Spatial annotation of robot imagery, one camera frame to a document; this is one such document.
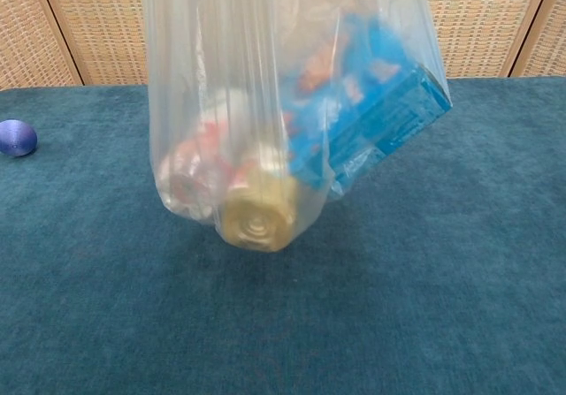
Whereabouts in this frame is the transparent plastic carrier bag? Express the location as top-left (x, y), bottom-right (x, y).
top-left (141, 0), bottom-right (455, 254)

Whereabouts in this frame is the blue-purple egg-shaped ball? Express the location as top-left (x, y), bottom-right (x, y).
top-left (0, 119), bottom-right (39, 158)

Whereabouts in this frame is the red and white snack pack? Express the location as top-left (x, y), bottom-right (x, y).
top-left (161, 89), bottom-right (249, 220)

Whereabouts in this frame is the blue cookie box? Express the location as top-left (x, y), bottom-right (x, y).
top-left (282, 12), bottom-right (455, 202)

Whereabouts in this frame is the yellow bottle with colourful label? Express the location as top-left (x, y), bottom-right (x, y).
top-left (219, 142), bottom-right (302, 254)

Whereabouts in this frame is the teal velvet table cloth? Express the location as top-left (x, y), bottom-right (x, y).
top-left (0, 75), bottom-right (566, 395)

